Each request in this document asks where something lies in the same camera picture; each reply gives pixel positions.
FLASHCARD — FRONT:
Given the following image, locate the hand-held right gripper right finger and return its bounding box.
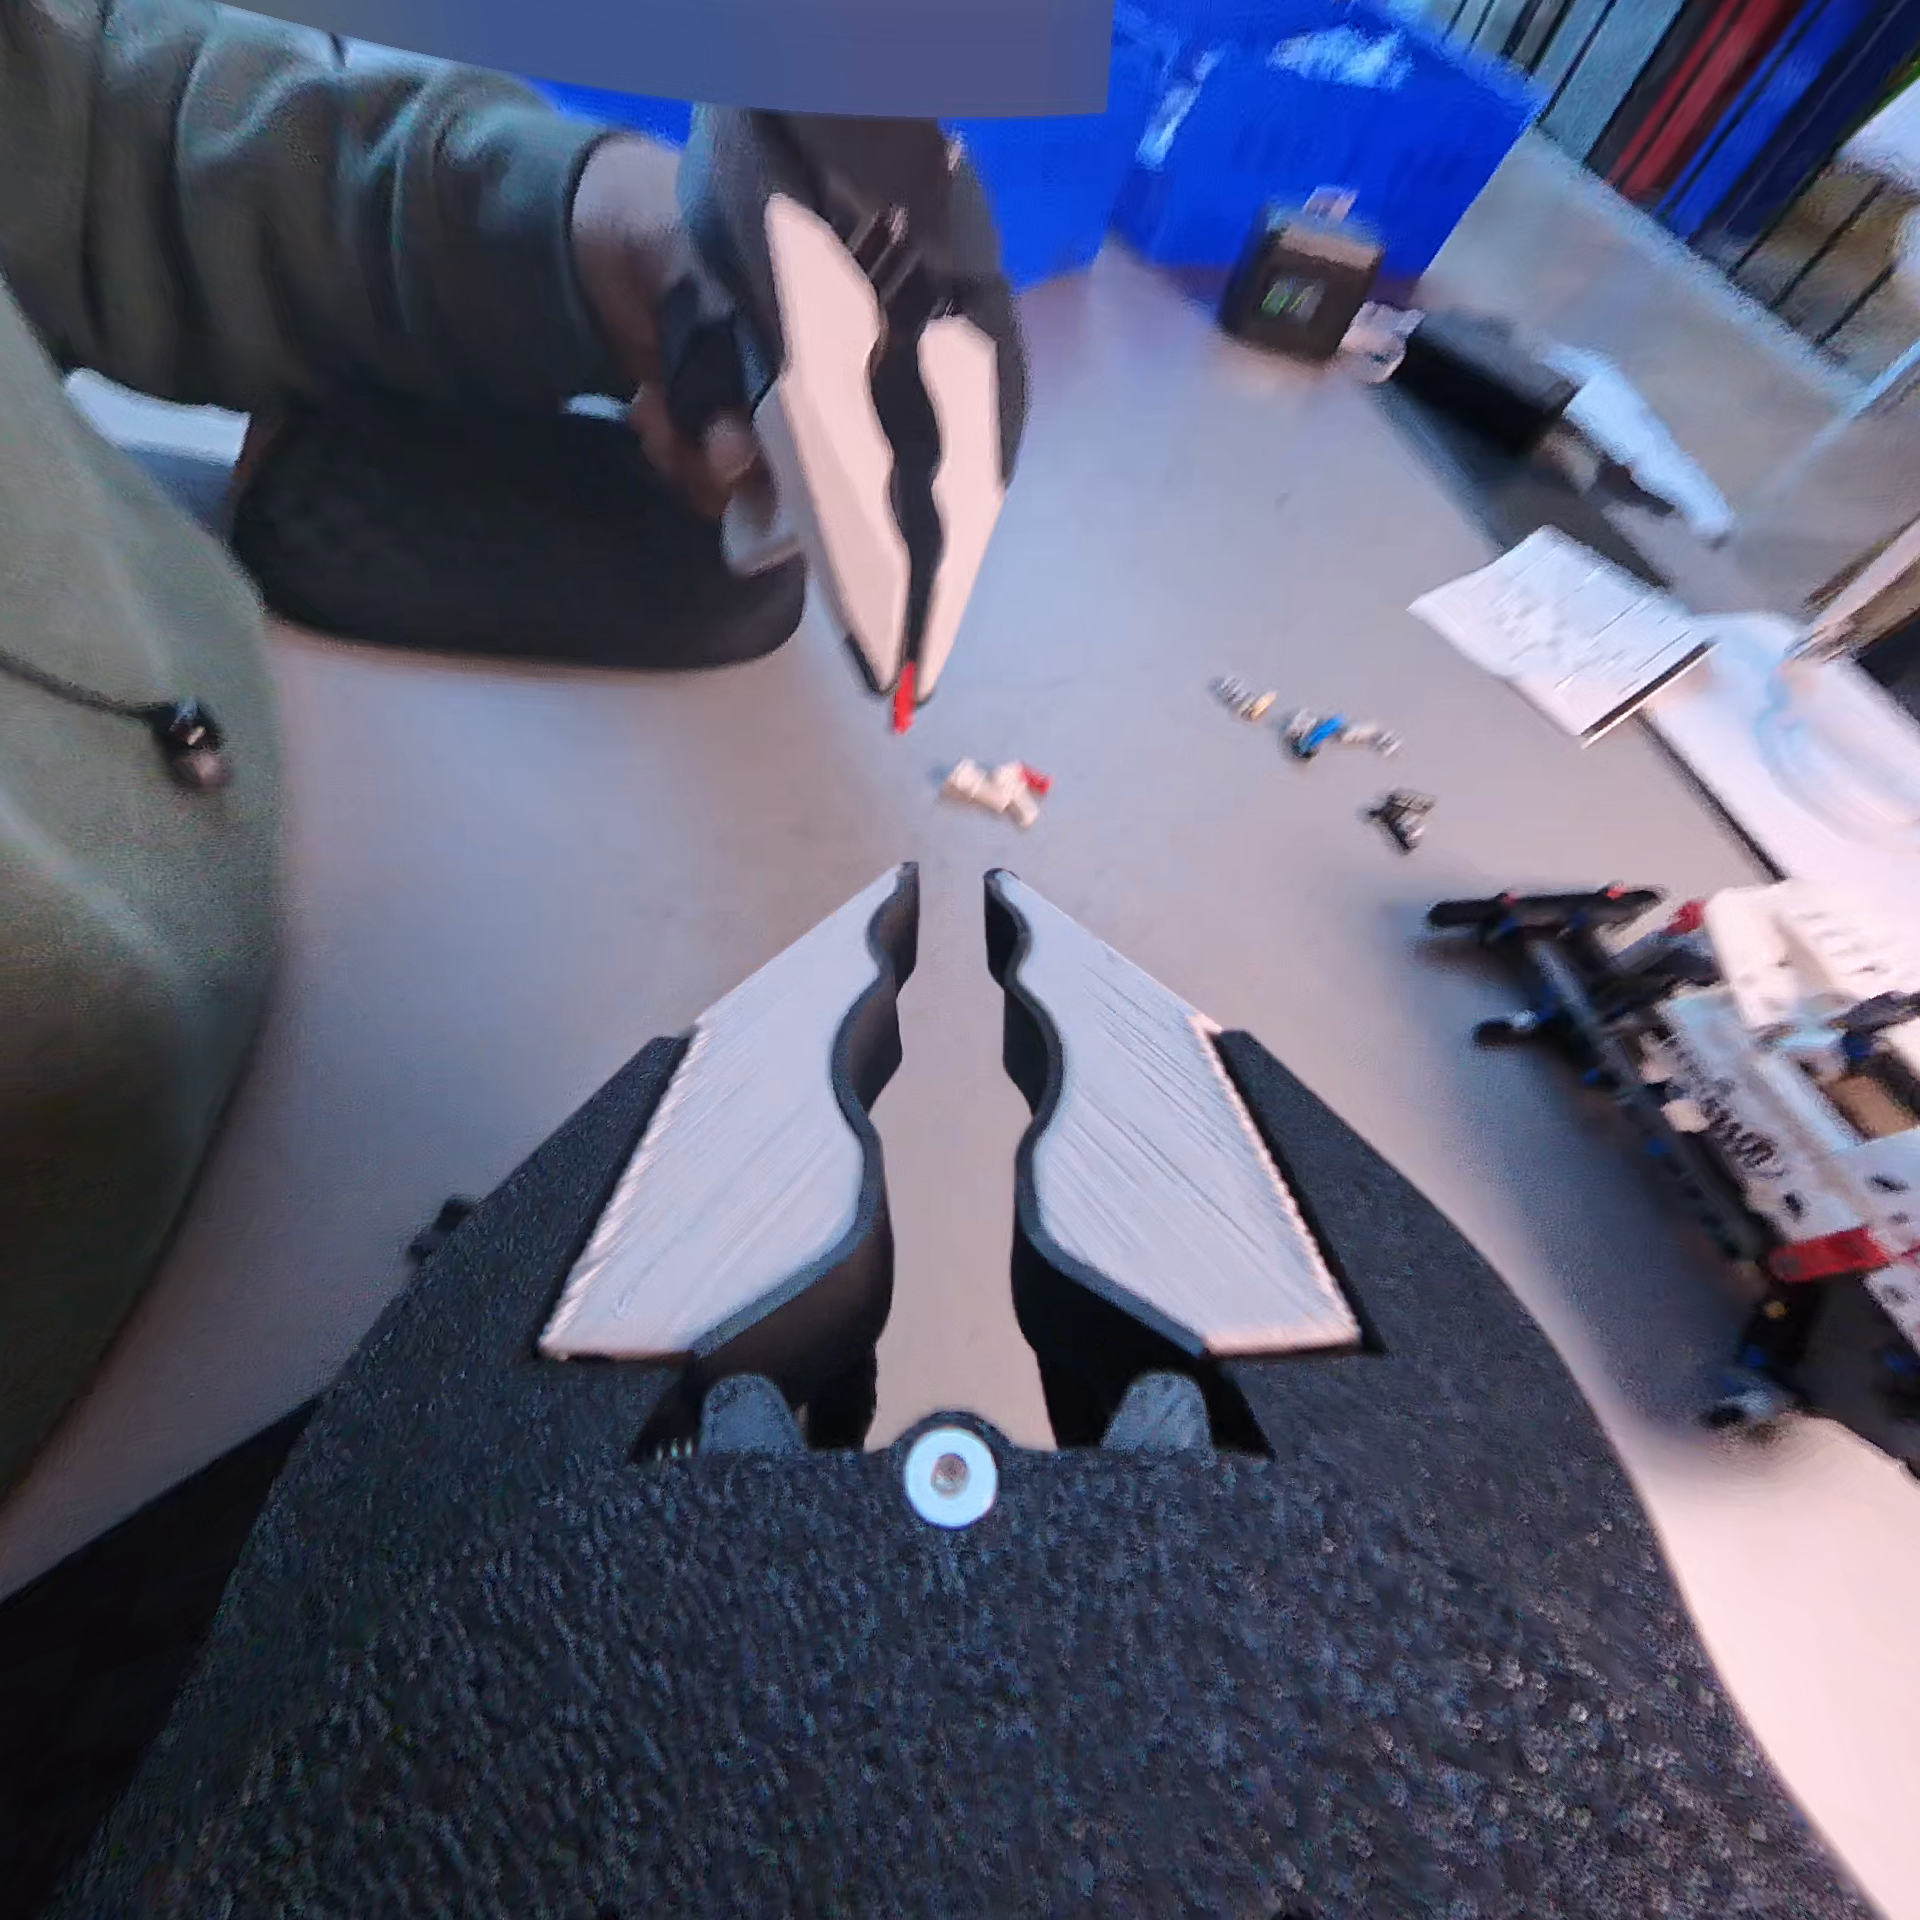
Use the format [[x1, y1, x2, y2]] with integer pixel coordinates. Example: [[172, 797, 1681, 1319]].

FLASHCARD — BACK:
[[984, 867, 1364, 1453]]

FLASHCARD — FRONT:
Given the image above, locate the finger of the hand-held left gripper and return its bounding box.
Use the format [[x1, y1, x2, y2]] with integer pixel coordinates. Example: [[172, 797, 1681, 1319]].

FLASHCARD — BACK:
[[913, 318, 1010, 706], [754, 193, 915, 697]]

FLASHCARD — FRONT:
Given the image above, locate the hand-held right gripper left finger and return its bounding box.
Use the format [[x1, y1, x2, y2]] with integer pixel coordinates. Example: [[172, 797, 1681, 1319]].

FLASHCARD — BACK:
[[538, 862, 923, 1453]]

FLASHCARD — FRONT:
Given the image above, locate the cluster of small lego pieces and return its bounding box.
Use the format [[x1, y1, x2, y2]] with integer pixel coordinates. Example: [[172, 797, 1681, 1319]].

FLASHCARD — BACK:
[[1208, 672, 1441, 855]]

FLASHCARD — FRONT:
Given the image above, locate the white lego monster truck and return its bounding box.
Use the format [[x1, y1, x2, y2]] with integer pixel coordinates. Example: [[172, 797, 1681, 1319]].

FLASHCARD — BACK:
[[1425, 878, 1920, 1480]]

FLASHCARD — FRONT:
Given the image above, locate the person's left hand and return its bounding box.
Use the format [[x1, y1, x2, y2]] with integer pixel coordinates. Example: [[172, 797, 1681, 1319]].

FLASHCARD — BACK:
[[573, 141, 769, 522]]

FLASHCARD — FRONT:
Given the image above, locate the blue plastic bin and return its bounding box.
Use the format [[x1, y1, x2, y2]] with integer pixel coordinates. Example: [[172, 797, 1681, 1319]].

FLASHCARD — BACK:
[[952, 113, 1124, 295], [1110, 0, 1550, 289]]

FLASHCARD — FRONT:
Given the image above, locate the black box green mark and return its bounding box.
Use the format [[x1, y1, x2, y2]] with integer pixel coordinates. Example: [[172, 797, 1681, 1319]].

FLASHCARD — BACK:
[[1219, 189, 1389, 367]]

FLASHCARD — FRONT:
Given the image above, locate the black power adapter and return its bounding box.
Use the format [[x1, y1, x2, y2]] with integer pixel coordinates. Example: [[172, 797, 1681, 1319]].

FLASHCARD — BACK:
[[1387, 317, 1585, 461]]

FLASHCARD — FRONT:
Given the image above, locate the white sticker sheet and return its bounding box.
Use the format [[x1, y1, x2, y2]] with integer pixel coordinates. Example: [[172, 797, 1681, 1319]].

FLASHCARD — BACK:
[[1409, 526, 1717, 747]]

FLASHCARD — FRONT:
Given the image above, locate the person's green sweatshirt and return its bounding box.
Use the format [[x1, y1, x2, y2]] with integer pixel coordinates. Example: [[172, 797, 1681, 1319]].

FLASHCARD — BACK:
[[0, 286, 289, 1503]]

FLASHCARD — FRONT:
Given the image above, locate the white paper sheet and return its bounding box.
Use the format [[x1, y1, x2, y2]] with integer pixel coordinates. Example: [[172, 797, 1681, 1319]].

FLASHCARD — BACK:
[[1558, 353, 1740, 544]]

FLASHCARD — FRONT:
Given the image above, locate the shelf of coloured bins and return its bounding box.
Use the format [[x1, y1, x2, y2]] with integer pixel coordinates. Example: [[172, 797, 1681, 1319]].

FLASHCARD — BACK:
[[1545, 0, 1920, 362]]

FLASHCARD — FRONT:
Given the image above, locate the black earbud with cord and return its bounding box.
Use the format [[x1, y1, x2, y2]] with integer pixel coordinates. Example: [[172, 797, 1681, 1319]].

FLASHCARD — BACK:
[[0, 645, 233, 793]]

